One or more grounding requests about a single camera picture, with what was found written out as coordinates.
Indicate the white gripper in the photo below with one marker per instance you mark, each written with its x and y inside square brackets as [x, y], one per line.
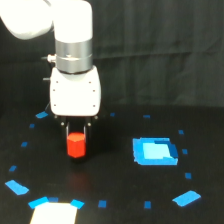
[75, 95]

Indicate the red hexagonal block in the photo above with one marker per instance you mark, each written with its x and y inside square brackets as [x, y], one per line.
[76, 146]

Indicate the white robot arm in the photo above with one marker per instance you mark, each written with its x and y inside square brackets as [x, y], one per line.
[70, 20]

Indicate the blue tape strip far left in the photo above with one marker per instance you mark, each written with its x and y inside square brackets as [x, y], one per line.
[41, 115]

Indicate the blue square tape target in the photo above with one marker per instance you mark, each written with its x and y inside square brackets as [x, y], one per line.
[154, 152]

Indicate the blue tape strip beside paper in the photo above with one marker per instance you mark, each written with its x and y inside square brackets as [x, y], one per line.
[77, 204]

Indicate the blue tape strip near left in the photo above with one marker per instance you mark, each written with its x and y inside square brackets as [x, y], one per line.
[16, 187]

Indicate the white paper sheet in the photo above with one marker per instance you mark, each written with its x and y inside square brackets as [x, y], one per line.
[54, 213]

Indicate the blue tape strip bottom left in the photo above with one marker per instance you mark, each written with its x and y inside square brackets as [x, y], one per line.
[37, 202]

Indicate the black curtain backdrop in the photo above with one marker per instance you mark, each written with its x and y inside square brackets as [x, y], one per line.
[148, 52]

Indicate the blue tape strip near right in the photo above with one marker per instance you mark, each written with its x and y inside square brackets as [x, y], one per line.
[186, 198]

